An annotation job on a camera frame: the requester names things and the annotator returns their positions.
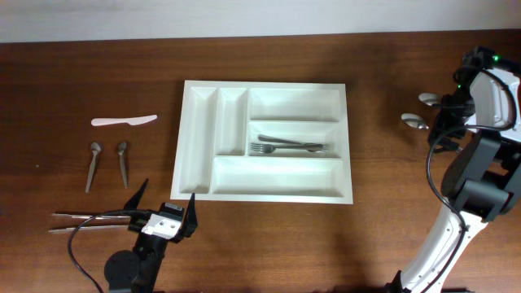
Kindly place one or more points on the small silver teaspoon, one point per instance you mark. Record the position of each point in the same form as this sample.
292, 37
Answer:
95, 148
121, 149

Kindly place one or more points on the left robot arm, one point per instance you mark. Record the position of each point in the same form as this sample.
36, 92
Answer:
136, 270

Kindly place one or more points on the white cutlery tray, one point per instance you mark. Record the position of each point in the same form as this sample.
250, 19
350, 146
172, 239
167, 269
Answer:
219, 120

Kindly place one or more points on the white plastic knife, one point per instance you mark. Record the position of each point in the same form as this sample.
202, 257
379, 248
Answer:
138, 120

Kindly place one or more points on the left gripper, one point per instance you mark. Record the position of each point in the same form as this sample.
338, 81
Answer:
136, 224

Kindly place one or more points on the silver fork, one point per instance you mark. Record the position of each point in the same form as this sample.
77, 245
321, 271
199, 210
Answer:
270, 148
264, 138

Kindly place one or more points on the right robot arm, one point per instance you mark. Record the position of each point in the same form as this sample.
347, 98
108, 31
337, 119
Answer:
473, 164

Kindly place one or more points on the large silver spoon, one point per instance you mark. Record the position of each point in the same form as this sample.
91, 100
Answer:
414, 121
430, 99

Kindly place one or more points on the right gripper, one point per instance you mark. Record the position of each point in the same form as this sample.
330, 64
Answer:
444, 118

